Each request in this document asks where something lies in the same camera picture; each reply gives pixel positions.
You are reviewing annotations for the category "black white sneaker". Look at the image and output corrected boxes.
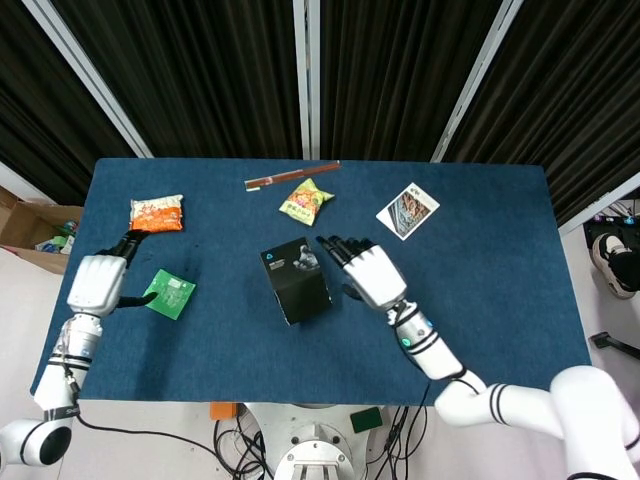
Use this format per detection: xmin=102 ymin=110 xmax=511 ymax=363
xmin=591 ymin=232 xmax=640 ymax=300

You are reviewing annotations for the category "green foil packet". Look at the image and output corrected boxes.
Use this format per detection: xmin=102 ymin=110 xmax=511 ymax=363
xmin=142 ymin=268 xmax=197 ymax=321

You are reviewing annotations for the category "brown cardboard carton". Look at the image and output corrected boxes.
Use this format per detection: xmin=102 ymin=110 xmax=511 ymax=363
xmin=0 ymin=185 xmax=85 ymax=275

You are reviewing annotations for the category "black floor stand foot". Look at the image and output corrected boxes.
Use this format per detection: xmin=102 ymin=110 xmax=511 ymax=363
xmin=590 ymin=331 xmax=640 ymax=361

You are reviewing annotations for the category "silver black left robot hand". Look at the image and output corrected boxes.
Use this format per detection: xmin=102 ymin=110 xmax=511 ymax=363
xmin=66 ymin=229 xmax=159 ymax=319

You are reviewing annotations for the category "white bordered photo card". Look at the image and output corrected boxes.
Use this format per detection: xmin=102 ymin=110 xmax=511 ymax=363
xmin=375 ymin=182 xmax=441 ymax=242

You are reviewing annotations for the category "yellow green snack bag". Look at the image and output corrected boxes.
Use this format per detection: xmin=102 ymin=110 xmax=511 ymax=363
xmin=278 ymin=178 xmax=336 ymax=228

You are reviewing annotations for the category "black pleated curtain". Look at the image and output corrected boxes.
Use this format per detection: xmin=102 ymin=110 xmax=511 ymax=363
xmin=49 ymin=0 xmax=304 ymax=160
xmin=319 ymin=0 xmax=511 ymax=162
xmin=0 ymin=0 xmax=136 ymax=206
xmin=442 ymin=0 xmax=640 ymax=229

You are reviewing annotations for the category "black cable bundle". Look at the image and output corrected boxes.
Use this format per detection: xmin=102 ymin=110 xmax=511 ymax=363
xmin=212 ymin=418 xmax=275 ymax=480
xmin=373 ymin=405 xmax=429 ymax=480

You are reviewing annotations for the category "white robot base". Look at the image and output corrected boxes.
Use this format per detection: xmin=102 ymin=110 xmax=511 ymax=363
xmin=239 ymin=402 xmax=389 ymax=480

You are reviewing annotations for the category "green block on base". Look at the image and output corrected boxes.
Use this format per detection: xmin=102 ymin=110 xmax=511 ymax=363
xmin=349 ymin=406 xmax=384 ymax=434

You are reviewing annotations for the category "black cardboard box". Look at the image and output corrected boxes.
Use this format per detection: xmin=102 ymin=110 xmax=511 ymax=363
xmin=259 ymin=237 xmax=334 ymax=326

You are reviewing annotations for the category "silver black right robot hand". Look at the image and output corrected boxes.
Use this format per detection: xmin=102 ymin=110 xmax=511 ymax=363
xmin=315 ymin=234 xmax=409 ymax=311

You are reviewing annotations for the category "white metal frame post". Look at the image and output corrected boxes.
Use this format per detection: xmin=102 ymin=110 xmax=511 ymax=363
xmin=22 ymin=0 xmax=154 ymax=159
xmin=430 ymin=0 xmax=524 ymax=164
xmin=0 ymin=159 xmax=56 ymax=206
xmin=558 ymin=172 xmax=640 ymax=236
xmin=292 ymin=0 xmax=322 ymax=161

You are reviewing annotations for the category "long brown chopstick sleeve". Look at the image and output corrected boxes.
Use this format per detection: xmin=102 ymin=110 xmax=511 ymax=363
xmin=244 ymin=160 xmax=342 ymax=193

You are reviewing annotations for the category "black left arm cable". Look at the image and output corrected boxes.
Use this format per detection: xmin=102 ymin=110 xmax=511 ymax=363
xmin=63 ymin=362 xmax=274 ymax=479

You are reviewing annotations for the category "orange white snack packet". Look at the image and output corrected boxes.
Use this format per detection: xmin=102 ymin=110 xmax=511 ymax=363
xmin=129 ymin=194 xmax=185 ymax=239

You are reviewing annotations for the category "blue felt table mat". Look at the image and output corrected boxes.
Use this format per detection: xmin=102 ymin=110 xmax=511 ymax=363
xmin=29 ymin=158 xmax=594 ymax=407

